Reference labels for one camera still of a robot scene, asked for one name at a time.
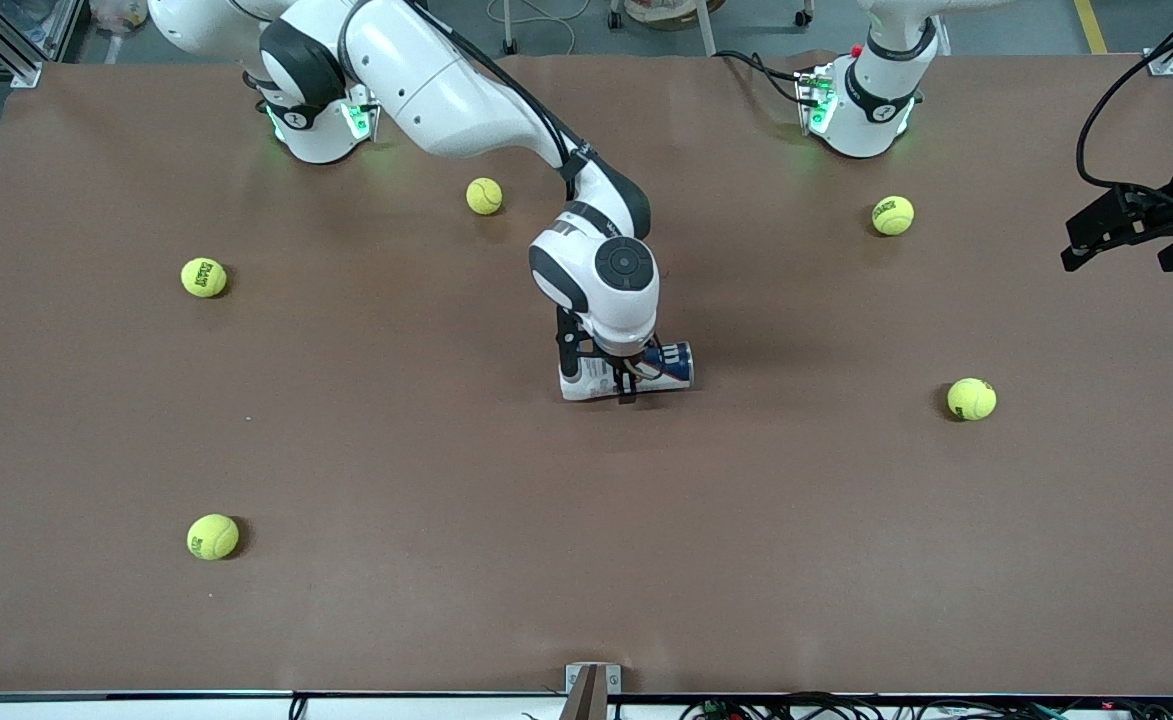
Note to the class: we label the clear tennis ball can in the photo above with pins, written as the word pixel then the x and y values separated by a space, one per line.
pixel 671 365

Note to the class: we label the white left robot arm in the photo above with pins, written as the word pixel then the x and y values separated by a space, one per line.
pixel 866 120

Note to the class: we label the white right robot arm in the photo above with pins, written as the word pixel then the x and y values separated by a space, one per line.
pixel 446 90

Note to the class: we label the yellow tennis ball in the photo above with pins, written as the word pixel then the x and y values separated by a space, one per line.
pixel 892 215
pixel 212 537
pixel 971 399
pixel 203 277
pixel 484 196

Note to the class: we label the brown table cover sheet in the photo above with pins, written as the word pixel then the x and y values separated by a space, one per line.
pixel 586 500

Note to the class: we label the metal stand leg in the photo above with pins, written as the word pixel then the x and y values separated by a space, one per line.
pixel 509 35

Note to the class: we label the clear plastic bag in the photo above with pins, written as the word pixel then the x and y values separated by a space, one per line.
pixel 121 12

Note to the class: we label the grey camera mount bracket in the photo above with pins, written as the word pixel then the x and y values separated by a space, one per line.
pixel 591 690

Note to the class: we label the white table edge rail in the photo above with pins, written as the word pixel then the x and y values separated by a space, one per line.
pixel 146 708

